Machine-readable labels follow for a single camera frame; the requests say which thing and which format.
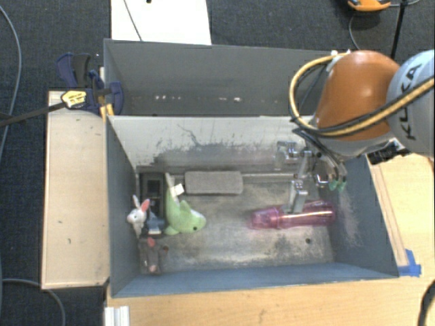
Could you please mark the green toy dolphin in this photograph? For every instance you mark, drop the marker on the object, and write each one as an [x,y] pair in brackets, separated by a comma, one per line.
[181,217]

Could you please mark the dark grey toy mouse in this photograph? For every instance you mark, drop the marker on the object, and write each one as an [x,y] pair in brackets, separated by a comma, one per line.
[150,255]

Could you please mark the white toy rabbit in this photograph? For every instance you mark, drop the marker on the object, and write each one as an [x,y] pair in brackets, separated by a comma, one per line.
[137,217]

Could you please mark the grey sponge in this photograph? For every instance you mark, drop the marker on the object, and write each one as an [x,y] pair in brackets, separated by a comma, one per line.
[213,182]

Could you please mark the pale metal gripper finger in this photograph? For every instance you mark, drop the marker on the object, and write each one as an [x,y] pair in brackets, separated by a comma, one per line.
[290,153]
[298,199]

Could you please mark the pink clear plastic bottle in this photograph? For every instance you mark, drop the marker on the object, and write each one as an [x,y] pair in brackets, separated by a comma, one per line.
[272,218]

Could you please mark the black cylinder on white bracket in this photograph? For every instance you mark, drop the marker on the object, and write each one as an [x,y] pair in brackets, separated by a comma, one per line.
[387,153]

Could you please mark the blue-grey small toy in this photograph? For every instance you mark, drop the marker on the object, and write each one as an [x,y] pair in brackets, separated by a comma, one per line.
[155,223]

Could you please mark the black box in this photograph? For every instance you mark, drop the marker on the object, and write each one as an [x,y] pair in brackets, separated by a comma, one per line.
[152,187]

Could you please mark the grey metal bin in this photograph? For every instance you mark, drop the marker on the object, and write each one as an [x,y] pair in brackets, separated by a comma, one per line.
[238,250]

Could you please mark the pale wood board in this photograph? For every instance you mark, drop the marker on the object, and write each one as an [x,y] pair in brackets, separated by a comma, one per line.
[74,189]

